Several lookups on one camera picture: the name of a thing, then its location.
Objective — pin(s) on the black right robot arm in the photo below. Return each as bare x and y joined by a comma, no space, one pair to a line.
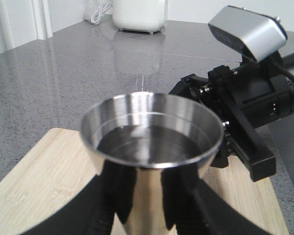
245,98

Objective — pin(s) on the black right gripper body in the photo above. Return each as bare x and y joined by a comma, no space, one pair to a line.
261,90

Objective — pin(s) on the white kitchen appliance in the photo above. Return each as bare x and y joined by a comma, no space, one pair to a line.
140,15

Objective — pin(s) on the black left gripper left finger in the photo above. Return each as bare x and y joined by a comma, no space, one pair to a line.
92,211

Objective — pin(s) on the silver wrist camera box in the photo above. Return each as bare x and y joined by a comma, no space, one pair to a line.
253,35

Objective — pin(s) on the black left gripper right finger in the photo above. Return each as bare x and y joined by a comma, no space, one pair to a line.
192,207

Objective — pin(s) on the steel double jigger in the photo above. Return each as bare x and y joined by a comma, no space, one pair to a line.
150,150

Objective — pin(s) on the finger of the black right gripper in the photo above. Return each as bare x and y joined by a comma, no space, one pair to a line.
240,137

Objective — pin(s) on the light wooden cutting board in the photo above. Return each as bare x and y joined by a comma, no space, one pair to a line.
57,168

